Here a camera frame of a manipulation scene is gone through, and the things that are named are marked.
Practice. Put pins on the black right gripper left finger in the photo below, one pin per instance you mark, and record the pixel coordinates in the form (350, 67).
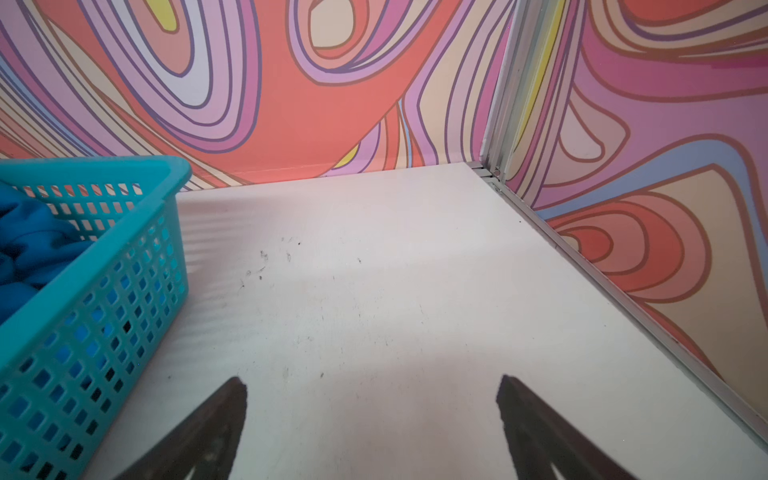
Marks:
(204, 445)

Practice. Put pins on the aluminium frame corner post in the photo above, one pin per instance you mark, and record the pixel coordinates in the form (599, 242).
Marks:
(533, 30)

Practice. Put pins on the blue t shirt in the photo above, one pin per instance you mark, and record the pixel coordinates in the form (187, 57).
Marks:
(36, 247)

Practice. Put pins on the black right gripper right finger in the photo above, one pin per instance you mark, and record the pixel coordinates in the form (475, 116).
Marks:
(543, 444)

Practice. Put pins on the teal plastic laundry basket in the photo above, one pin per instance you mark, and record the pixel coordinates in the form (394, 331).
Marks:
(71, 356)

